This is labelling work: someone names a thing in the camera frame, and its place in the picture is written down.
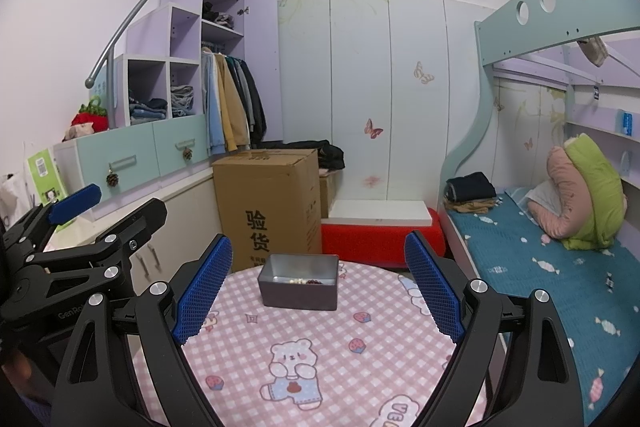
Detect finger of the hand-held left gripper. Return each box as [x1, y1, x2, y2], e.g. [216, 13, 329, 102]
[25, 198, 168, 301]
[0, 184, 102, 268]

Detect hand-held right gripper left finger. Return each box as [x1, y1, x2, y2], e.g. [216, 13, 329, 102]
[52, 234, 235, 427]

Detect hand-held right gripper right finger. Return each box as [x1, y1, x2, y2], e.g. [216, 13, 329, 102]
[404, 231, 586, 427]

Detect grey metal tin box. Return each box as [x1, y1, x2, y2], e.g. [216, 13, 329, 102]
[257, 253, 341, 312]

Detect beige cabinet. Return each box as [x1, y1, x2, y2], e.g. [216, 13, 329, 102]
[45, 167, 221, 298]

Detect green and white box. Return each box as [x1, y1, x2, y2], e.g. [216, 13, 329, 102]
[25, 148, 68, 208]

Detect teal drawer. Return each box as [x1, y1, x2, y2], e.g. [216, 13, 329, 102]
[75, 127, 158, 198]
[152, 114, 210, 178]

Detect white bag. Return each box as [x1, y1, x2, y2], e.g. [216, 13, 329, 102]
[0, 174, 32, 233]

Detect red ottoman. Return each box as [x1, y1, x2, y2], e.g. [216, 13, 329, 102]
[320, 207, 447, 269]

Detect red strawberry plush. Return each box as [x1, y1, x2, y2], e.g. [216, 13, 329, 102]
[70, 97, 110, 135]

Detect folded tan clothes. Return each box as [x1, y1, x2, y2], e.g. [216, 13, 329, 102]
[445, 199, 496, 216]

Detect teal candy print bed sheet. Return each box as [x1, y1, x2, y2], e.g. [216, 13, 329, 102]
[447, 187, 640, 427]

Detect folded dark clothes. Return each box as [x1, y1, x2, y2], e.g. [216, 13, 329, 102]
[444, 172, 497, 204]

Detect pink checked tablecloth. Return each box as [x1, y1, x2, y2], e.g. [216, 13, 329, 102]
[127, 259, 506, 427]

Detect folded grey jeans stack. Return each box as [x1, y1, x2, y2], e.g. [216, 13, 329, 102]
[170, 85, 195, 118]

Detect large cardboard box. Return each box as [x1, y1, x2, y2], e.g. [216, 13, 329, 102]
[212, 148, 322, 273]

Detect light blue hanging jacket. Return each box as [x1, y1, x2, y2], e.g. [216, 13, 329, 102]
[201, 49, 226, 155]

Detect white pillow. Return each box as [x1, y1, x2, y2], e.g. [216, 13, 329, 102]
[520, 187, 561, 215]

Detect small cardboard box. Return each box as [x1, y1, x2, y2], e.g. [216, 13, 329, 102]
[319, 172, 339, 219]

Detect yellow hanging jacket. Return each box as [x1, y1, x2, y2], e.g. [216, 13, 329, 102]
[217, 54, 251, 152]

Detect pink plush pillow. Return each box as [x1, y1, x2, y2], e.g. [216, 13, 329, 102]
[527, 146, 583, 240]

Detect dark hanging jackets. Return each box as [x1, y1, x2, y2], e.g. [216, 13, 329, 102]
[227, 57, 267, 145]

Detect black clothes pile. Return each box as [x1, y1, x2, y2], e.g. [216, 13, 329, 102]
[260, 139, 346, 172]

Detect purple stair shelf unit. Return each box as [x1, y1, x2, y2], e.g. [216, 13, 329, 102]
[112, 0, 278, 144]

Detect green plush blanket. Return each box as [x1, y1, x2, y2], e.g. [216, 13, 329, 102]
[562, 134, 628, 250]

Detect dark clothes on shelf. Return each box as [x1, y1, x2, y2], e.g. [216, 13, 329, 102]
[201, 2, 236, 30]

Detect white wardrobe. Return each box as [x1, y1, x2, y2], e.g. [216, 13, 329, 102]
[277, 0, 496, 208]

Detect beige hanging pouch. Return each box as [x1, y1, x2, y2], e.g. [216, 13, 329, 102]
[577, 36, 610, 68]

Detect teal bunk bed frame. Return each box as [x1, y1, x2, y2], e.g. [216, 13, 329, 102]
[440, 0, 640, 208]

